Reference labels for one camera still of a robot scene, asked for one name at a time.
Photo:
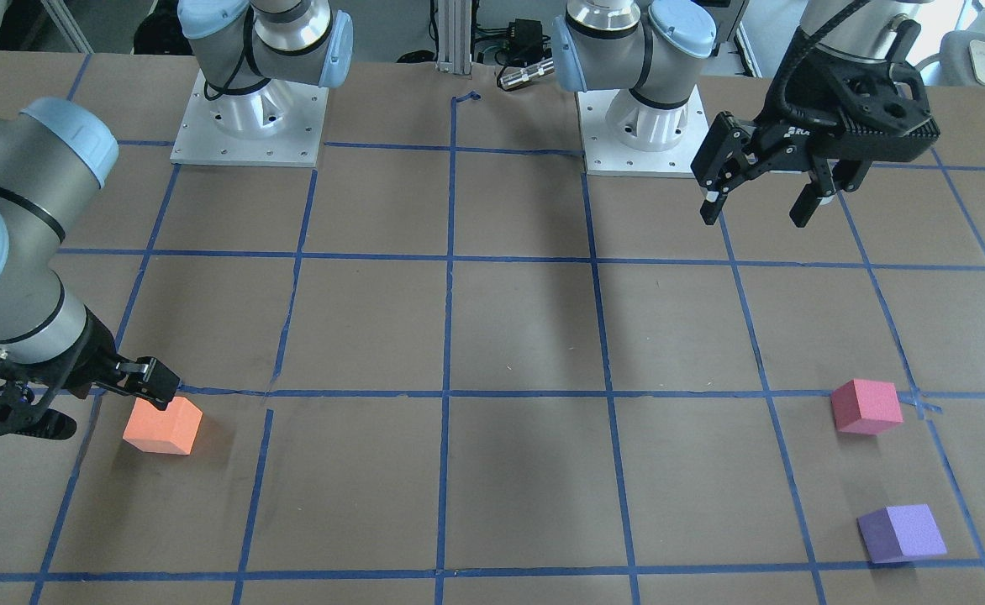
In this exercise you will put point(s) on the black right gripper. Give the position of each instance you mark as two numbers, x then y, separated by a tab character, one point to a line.
99	355

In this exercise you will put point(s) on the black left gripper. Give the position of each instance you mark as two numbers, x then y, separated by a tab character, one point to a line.
798	137

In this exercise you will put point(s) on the aluminium frame post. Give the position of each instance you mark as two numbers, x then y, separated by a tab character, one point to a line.
454	25

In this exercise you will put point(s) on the orange foam block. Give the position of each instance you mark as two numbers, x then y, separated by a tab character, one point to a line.
168	432

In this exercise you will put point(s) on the purple foam block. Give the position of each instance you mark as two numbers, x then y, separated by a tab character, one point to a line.
898	534

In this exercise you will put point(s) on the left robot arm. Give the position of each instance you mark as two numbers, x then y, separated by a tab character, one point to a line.
657	52

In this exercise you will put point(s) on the brown paper table cover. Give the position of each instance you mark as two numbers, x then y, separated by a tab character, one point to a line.
447	365

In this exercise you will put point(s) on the pink foam block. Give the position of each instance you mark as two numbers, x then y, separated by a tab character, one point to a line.
866	407

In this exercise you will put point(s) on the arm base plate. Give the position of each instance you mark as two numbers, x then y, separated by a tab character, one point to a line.
624	137
278	126

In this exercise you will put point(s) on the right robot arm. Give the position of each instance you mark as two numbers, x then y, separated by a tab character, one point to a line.
55	156

